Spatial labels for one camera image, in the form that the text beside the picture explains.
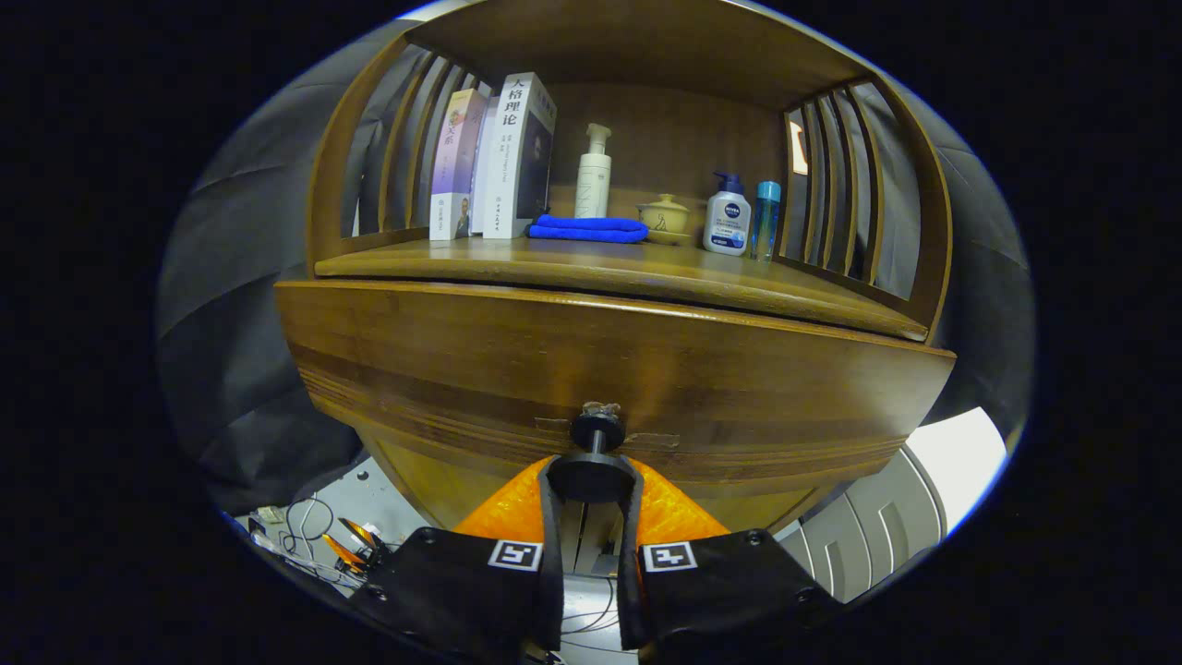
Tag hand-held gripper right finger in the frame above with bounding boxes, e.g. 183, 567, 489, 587
614, 457, 846, 652

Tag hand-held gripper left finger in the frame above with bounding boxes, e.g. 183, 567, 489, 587
346, 454, 566, 652

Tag wooden drawer with black knob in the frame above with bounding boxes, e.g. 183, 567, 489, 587
274, 280, 959, 535

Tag wooden countertop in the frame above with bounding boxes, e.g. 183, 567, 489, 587
314, 236, 929, 343

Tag brown wooden cabinet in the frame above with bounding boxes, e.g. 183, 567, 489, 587
305, 0, 954, 578

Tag orange black tool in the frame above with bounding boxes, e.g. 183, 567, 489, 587
323, 517, 393, 574

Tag grey ribbed panel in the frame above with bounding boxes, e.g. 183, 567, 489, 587
771, 448, 947, 606

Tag blue folded cloth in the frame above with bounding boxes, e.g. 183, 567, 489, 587
527, 214, 649, 245

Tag yellow lidded teacup with saucer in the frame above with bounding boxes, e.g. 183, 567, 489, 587
635, 193, 694, 247

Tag white lotion bottle blue cap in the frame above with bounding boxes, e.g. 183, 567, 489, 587
703, 172, 751, 257

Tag white pump bottle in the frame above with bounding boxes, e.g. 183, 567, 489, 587
574, 123, 613, 220

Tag teal clear bottle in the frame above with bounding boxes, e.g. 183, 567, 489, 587
751, 180, 782, 262

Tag thick white book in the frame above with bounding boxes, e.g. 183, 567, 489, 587
482, 72, 558, 241

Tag purple book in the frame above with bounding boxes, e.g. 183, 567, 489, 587
429, 89, 500, 242

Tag black cables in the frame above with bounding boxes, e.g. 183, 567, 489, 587
245, 494, 389, 592

